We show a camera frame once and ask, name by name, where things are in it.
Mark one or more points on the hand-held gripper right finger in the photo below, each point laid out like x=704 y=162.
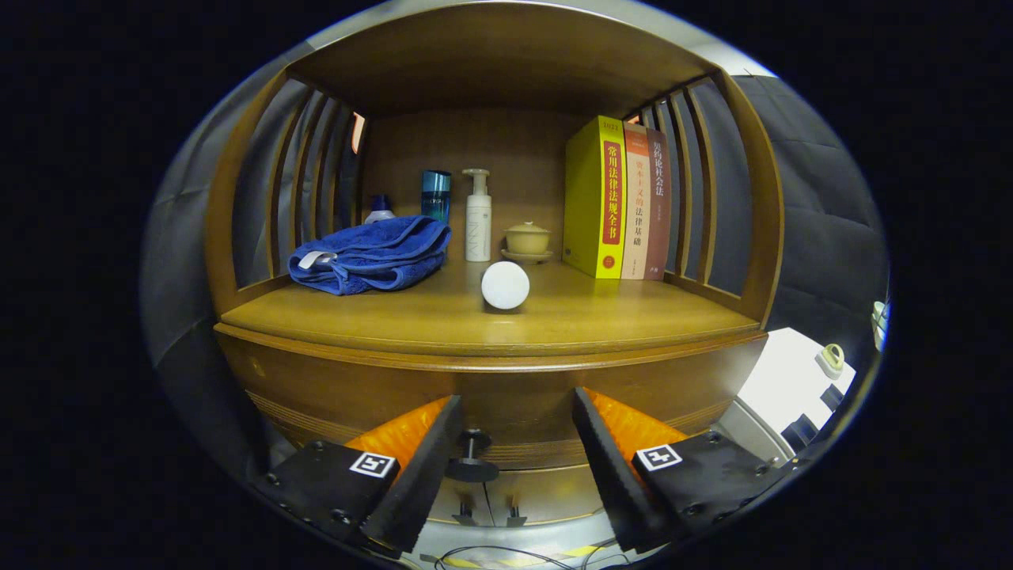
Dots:
x=613 y=467

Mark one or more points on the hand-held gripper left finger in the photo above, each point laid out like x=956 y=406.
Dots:
x=423 y=467

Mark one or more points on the wooden drawer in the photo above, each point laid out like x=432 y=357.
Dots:
x=514 y=396

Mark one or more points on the white cream tube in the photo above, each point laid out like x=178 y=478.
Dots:
x=506 y=285

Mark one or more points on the wooden cabinet door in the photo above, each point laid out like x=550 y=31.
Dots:
x=554 y=495
x=455 y=500

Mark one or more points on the wooden countertop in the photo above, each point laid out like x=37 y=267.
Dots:
x=601 y=317

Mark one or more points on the wooden cabinet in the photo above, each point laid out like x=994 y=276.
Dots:
x=491 y=63

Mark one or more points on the yellow and black floor tape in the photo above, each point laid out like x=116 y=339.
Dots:
x=582 y=550

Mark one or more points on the white box table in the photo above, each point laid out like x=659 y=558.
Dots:
x=783 y=372

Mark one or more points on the blue folded towel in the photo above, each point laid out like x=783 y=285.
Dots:
x=372 y=249

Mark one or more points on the small black object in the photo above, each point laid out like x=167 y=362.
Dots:
x=832 y=397

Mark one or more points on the small green and white object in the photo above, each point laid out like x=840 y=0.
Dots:
x=831 y=360

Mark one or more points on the white pump bottle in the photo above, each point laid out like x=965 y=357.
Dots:
x=478 y=229

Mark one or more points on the yellow lidded teacup with saucer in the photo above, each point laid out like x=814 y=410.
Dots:
x=527 y=237

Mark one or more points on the orange and cream book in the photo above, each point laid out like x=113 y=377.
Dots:
x=637 y=222

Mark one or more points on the brown book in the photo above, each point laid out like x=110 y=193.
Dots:
x=658 y=222

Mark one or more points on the small white blue-capped bottle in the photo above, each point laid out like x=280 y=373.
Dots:
x=380 y=214

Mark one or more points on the thick yellow book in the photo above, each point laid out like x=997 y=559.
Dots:
x=589 y=198

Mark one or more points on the teal blue bottle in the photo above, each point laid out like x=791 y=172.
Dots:
x=435 y=194

